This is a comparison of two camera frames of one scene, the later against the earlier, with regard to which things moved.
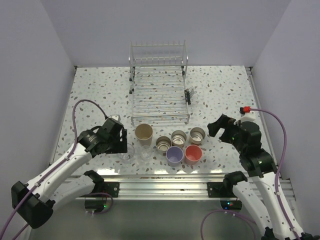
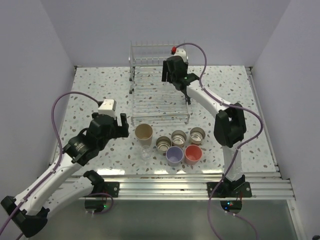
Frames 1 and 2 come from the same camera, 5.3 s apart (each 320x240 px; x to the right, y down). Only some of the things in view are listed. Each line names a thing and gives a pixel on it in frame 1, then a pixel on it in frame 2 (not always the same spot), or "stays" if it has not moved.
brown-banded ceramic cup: [162, 143] stays
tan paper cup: [144, 133] stays
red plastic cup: [193, 153] stays
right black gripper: [223, 121] -> [166, 73]
